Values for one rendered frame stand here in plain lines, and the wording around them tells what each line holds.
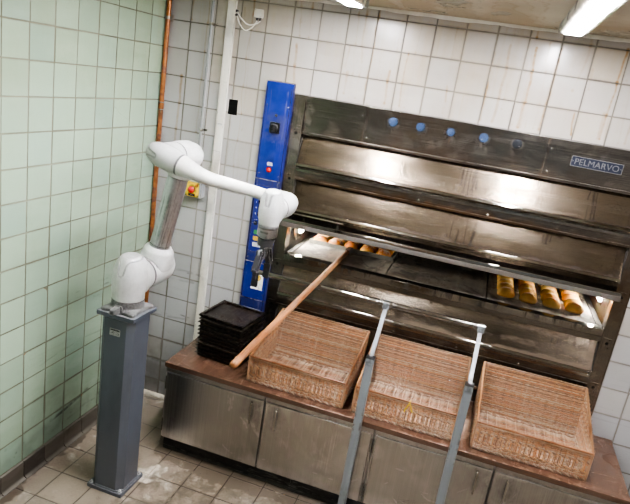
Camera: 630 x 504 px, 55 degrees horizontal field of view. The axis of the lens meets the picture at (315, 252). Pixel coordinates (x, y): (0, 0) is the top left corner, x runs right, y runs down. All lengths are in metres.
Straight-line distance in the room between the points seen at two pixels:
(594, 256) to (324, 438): 1.69
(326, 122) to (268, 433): 1.73
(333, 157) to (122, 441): 1.86
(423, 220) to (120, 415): 1.87
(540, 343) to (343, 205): 1.32
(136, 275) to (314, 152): 1.21
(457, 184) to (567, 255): 0.67
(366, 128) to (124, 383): 1.82
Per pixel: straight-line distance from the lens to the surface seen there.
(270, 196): 2.55
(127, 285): 2.95
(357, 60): 3.36
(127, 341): 3.03
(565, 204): 3.32
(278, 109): 3.45
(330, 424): 3.25
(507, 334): 3.50
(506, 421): 3.54
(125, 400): 3.19
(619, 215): 3.36
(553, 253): 3.37
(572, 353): 3.55
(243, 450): 3.52
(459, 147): 3.30
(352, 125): 3.38
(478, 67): 3.28
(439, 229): 3.34
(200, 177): 2.71
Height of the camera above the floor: 2.22
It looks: 16 degrees down
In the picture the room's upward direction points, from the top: 9 degrees clockwise
